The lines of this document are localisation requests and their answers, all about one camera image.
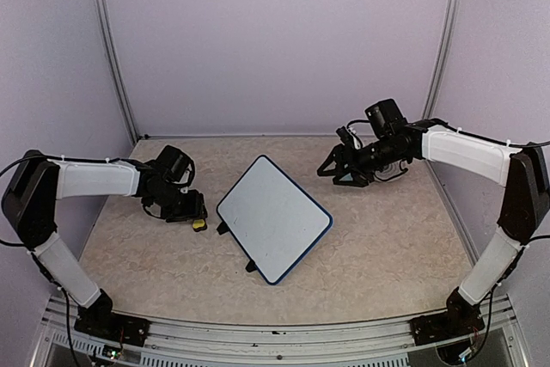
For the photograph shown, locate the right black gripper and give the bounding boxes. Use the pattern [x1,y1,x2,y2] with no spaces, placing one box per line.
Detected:
[319,133,408,186]

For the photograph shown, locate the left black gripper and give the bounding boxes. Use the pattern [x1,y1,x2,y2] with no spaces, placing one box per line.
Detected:
[149,182,208,222]

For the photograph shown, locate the yellow whiteboard eraser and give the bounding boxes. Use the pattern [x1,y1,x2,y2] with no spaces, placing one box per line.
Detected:
[192,219,208,232]

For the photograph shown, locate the blue-framed whiteboard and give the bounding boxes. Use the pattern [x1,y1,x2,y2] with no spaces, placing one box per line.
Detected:
[216,155,333,285]

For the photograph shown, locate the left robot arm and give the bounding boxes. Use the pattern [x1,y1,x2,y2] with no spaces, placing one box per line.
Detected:
[1,145,208,337]

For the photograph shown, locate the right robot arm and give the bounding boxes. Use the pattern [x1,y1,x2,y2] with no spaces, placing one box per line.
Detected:
[317,118,549,345]

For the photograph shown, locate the blue striped plate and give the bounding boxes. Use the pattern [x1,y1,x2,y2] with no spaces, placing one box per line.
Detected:
[374,162,408,182]

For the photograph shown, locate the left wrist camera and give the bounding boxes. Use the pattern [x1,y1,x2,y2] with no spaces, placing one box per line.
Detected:
[154,145,196,188]

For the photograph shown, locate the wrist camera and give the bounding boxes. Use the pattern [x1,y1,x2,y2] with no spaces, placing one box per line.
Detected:
[336,98,408,153]
[154,145,196,188]

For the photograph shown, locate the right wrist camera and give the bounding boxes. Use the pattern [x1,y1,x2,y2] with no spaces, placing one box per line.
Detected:
[336,98,408,153]

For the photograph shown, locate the back aluminium table rail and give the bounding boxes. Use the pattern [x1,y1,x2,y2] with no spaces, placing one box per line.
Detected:
[137,132,338,141]

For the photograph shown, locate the right side table rail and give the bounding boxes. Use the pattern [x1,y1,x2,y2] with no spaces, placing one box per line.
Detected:
[425,162,479,266]

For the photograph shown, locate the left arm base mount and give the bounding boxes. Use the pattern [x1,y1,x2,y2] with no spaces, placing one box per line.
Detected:
[75,313,150,347]

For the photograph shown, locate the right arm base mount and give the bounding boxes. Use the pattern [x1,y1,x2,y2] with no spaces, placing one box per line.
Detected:
[409,311,486,346]

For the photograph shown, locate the right aluminium frame post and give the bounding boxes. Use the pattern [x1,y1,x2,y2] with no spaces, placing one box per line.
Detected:
[422,0,461,118]

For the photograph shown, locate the aluminium frame post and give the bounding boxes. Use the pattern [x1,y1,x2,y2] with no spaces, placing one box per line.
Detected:
[422,0,461,118]
[94,0,140,144]

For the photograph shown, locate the left aluminium frame post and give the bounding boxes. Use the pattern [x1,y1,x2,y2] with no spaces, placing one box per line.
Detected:
[94,0,140,144]

